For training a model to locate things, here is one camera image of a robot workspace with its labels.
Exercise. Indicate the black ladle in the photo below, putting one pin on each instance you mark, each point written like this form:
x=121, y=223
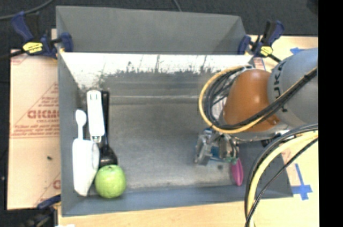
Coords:
x=107, y=154

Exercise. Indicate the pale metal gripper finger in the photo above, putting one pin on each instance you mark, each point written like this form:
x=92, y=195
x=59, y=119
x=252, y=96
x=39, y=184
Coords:
x=204, y=141
x=202, y=157

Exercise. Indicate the white flat remote control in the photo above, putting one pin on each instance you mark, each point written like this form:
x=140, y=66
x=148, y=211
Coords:
x=95, y=113

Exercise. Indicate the grey metal bin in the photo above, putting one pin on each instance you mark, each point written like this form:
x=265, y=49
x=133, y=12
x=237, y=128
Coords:
x=166, y=140

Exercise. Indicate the green apple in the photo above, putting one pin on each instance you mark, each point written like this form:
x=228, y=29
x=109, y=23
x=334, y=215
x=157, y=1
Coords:
x=110, y=181

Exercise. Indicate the white plastic scoop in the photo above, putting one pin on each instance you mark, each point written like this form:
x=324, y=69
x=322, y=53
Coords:
x=84, y=164

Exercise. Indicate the brown cardboard board, red print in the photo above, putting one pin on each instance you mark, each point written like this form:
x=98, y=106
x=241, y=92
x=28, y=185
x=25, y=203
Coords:
x=32, y=145

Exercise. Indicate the pink oval object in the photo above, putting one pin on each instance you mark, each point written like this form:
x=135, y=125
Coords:
x=237, y=172

